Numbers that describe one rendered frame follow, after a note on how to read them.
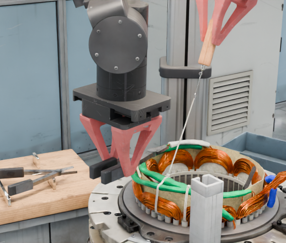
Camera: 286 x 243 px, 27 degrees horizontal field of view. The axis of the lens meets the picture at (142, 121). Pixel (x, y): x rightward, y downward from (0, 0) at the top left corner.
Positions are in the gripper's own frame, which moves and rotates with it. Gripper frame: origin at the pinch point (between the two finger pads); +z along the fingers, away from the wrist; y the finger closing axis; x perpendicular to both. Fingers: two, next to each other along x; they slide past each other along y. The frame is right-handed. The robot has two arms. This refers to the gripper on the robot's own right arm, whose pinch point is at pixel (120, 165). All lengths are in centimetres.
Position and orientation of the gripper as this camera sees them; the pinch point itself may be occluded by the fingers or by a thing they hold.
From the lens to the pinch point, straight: 73.3
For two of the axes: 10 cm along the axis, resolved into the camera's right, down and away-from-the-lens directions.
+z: -0.3, 9.3, 3.6
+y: 7.4, 2.6, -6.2
